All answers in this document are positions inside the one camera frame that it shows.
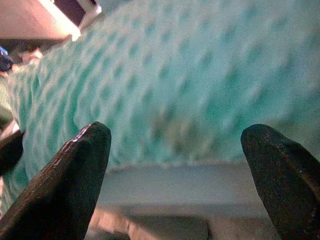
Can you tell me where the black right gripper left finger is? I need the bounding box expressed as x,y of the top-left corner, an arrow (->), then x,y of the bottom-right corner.
0,121 -> 112,240

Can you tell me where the light grey small chair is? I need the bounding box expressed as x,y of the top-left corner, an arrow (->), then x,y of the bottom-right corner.
96,161 -> 271,213

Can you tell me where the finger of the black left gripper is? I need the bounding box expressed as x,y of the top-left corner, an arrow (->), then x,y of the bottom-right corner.
0,129 -> 26,176

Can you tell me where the teal dotted pillow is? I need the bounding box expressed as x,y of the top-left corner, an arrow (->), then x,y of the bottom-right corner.
0,0 -> 320,216

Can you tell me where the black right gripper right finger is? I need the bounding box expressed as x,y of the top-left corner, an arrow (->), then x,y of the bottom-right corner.
240,123 -> 320,240

